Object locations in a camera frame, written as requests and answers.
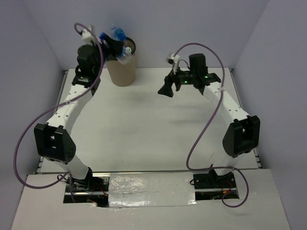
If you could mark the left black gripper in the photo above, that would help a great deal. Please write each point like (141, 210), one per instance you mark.
(112, 48)

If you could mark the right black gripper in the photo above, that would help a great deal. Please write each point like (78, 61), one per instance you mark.
(166, 89)

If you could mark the green label clear bottle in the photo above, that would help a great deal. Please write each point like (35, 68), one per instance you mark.
(128, 49)

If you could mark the blue label bottle front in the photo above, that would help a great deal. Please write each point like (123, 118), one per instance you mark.
(125, 57)

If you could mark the blue label bottle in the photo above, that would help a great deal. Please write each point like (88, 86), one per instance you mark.
(117, 33)
(125, 57)

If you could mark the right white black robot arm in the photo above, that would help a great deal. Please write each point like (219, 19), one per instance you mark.
(242, 134)

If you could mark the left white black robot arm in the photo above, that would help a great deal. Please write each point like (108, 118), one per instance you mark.
(53, 138)

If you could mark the brown cardboard cylinder bin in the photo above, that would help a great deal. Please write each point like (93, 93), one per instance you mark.
(123, 75)

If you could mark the silver foil tape sheet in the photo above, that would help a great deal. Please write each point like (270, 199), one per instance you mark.
(170, 189)

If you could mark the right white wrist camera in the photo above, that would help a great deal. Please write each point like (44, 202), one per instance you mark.
(173, 59)

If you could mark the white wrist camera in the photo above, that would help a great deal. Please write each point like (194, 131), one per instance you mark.
(173, 59)
(87, 37)

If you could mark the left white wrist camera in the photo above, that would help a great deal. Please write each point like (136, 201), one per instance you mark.
(87, 37)

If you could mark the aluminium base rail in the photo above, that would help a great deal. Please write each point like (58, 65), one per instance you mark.
(163, 171)

